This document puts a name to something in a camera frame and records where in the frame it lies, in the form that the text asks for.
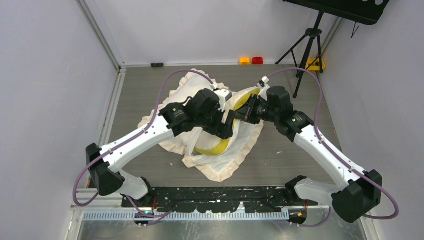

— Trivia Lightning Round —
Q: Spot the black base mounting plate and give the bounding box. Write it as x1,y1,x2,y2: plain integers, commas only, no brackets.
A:
134,186,305,214

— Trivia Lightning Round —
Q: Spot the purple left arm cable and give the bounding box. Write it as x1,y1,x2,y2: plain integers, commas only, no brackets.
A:
72,68,220,228

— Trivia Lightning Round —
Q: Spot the aluminium frame rail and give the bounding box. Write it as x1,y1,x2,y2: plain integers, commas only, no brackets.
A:
69,188,379,240

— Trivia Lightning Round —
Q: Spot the red block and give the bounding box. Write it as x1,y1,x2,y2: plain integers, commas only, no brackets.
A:
251,56,264,65

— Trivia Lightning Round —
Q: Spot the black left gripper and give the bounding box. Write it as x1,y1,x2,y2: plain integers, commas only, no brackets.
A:
196,105,235,139

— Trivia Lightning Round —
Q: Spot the black music stand tripod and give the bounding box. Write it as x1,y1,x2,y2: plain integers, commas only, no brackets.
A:
274,0,392,99

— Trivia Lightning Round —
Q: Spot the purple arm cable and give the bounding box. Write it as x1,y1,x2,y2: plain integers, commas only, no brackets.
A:
264,67,400,229
72,68,220,228

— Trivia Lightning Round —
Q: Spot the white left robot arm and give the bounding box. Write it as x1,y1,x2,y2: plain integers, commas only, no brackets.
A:
86,89,235,207

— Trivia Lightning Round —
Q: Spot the small black wall bracket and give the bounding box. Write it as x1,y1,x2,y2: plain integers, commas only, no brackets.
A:
150,62,164,68

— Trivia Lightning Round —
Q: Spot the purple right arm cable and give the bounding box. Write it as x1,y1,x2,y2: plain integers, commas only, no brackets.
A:
264,67,400,229

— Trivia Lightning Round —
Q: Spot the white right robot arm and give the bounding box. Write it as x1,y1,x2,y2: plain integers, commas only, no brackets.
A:
234,86,383,224

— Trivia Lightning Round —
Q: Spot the grey pillowcase with cream frill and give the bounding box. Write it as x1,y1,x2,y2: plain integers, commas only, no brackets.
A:
158,69,264,182

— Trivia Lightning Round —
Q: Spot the yellow corner bracket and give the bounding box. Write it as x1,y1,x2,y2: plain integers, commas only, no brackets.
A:
305,57,326,73

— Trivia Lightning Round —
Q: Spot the orange block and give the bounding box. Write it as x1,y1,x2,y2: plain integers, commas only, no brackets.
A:
238,57,252,65

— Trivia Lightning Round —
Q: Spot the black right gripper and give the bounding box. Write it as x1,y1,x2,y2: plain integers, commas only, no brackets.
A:
234,94,279,125

